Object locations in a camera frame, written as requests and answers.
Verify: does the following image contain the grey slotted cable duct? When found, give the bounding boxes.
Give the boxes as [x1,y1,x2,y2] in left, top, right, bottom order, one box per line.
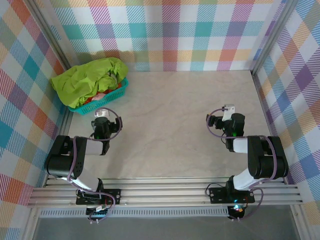
[38,207,231,218]

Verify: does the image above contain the aluminium rail frame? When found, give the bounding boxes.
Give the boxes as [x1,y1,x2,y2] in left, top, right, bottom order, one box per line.
[27,176,303,208]

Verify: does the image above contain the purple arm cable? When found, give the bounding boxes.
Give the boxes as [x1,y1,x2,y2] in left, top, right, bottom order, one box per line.
[66,107,123,225]
[206,106,278,222]

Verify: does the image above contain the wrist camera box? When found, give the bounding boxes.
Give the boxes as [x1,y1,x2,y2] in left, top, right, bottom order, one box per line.
[93,108,109,118]
[223,104,236,123]

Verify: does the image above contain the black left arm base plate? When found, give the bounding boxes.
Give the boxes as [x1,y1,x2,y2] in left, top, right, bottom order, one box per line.
[75,188,122,206]

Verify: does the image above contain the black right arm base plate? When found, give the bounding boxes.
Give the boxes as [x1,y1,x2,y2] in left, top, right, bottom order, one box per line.
[208,186,256,205]

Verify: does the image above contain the orange shorts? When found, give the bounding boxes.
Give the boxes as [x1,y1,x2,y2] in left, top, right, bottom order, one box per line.
[83,83,124,105]

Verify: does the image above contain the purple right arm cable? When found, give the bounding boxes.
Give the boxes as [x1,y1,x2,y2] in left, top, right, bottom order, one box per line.
[206,106,278,222]

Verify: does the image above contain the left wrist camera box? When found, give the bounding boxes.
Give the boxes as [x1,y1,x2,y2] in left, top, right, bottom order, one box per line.
[93,108,109,118]

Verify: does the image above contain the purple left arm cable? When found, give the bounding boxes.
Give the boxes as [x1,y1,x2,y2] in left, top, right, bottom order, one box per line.
[66,107,123,225]

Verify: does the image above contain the aluminium upright post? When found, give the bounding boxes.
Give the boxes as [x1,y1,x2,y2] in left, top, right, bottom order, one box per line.
[24,0,78,73]
[249,0,300,75]

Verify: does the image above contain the lime green shorts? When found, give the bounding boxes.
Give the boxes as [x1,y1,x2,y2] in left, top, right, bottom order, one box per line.
[50,57,129,109]

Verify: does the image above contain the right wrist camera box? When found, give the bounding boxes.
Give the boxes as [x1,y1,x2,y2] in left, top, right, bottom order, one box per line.
[223,104,236,123]

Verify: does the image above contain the teal plastic basket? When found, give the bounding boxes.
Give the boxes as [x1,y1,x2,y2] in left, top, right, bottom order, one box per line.
[67,76,130,117]

